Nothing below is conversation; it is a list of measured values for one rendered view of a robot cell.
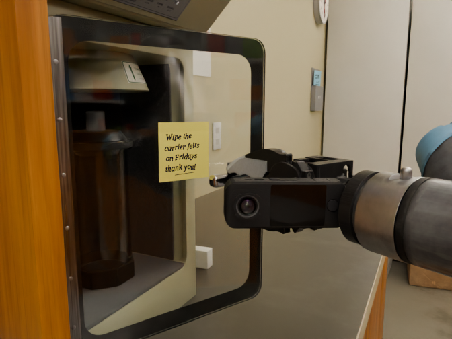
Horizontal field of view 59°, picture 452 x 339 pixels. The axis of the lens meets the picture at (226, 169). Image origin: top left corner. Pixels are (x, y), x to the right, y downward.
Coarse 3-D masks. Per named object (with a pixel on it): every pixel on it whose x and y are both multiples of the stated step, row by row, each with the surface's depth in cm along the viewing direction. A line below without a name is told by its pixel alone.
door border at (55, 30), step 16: (48, 16) 41; (64, 80) 42; (64, 96) 43; (64, 112) 43; (64, 128) 43; (64, 144) 43; (64, 160) 44; (64, 176) 44; (64, 192) 44; (64, 208) 44; (64, 224) 44; (64, 240) 45; (80, 320) 47; (80, 336) 47
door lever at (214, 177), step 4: (212, 176) 51; (216, 176) 50; (220, 176) 50; (224, 176) 51; (228, 176) 51; (232, 176) 52; (236, 176) 52; (240, 176) 52; (244, 176) 53; (248, 176) 53; (212, 180) 50; (216, 180) 50; (220, 180) 50; (224, 180) 51; (212, 184) 51; (216, 184) 50; (220, 184) 51; (224, 184) 51
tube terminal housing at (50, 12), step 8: (48, 0) 42; (56, 0) 43; (64, 0) 44; (48, 8) 43; (56, 8) 43; (64, 8) 44; (72, 8) 45; (80, 8) 46; (88, 8) 47; (88, 16) 48; (96, 16) 49; (104, 16) 50; (112, 16) 51; (120, 16) 53
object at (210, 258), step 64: (64, 64) 42; (128, 64) 46; (192, 64) 52; (256, 64) 58; (128, 128) 48; (256, 128) 59; (128, 192) 49; (192, 192) 54; (128, 256) 50; (192, 256) 56; (256, 256) 63; (128, 320) 51; (192, 320) 57
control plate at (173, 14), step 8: (120, 0) 47; (128, 0) 48; (136, 0) 49; (144, 0) 50; (152, 0) 51; (160, 0) 52; (168, 0) 53; (184, 0) 56; (144, 8) 51; (152, 8) 52; (160, 8) 53; (168, 8) 55; (176, 8) 56; (184, 8) 57; (168, 16) 56; (176, 16) 57
